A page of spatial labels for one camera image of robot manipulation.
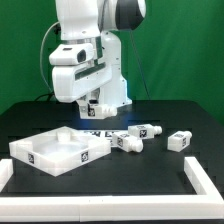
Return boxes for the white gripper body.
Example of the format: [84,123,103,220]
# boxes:
[52,63,112,103]

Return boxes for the white square tabletop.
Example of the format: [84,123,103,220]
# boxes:
[9,127,111,177]

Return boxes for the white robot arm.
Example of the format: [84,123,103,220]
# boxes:
[49,0,146,119]

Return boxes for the white sheet with tags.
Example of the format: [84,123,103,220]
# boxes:
[80,130,115,138]

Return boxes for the white U-shaped fence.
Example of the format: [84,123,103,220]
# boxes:
[0,157,224,222]

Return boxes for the black cables on table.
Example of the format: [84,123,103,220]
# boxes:
[35,93,56,102]

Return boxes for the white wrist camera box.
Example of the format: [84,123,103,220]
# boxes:
[49,43,94,66]

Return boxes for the grey camera cable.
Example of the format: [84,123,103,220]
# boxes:
[39,21,61,94]

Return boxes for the black camera stand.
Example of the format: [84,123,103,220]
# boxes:
[54,25,61,35]

